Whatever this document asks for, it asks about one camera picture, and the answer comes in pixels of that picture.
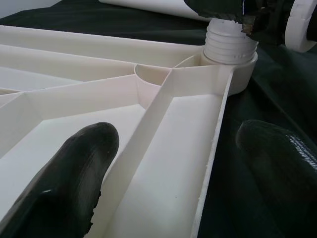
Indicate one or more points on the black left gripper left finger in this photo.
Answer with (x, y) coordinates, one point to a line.
(62, 193)

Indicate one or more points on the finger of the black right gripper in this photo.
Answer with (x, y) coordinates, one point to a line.
(270, 12)
(218, 8)

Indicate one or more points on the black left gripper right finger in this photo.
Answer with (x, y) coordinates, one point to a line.
(284, 178)

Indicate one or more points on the white plastic table leg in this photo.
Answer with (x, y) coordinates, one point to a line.
(227, 47)
(148, 7)

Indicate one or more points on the white plastic children table top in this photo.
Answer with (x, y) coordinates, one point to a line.
(173, 148)

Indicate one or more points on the black fabric table cover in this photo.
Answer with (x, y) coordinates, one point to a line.
(272, 99)

